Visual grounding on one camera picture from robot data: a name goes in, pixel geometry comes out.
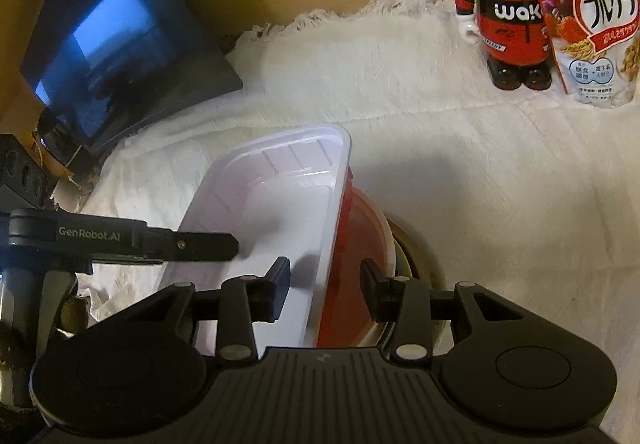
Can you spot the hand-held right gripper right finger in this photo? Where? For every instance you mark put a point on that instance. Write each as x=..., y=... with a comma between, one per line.
x=375, y=294

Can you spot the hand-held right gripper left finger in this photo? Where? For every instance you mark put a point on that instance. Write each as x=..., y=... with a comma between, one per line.
x=282, y=279

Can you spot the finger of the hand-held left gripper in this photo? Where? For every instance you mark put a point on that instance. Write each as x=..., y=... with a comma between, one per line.
x=200, y=246

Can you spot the white plastic bowl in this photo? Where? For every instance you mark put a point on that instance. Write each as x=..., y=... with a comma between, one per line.
x=386, y=244

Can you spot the stainless steel bowl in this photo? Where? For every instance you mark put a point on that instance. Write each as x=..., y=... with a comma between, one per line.
x=425, y=264

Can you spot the pink rectangular tray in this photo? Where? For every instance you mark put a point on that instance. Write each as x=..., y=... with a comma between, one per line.
x=260, y=204

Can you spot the black box with round holes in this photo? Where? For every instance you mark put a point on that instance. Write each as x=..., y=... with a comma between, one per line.
x=20, y=186

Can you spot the white fringed towel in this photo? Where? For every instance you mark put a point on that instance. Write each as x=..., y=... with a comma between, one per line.
x=450, y=173

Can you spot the black monitor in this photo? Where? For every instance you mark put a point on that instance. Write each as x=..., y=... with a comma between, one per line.
x=125, y=48

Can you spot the red bear robot figurine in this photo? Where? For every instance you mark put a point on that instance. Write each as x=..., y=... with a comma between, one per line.
x=510, y=23

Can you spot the red cereal bag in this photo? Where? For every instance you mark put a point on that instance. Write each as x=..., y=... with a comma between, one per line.
x=590, y=23

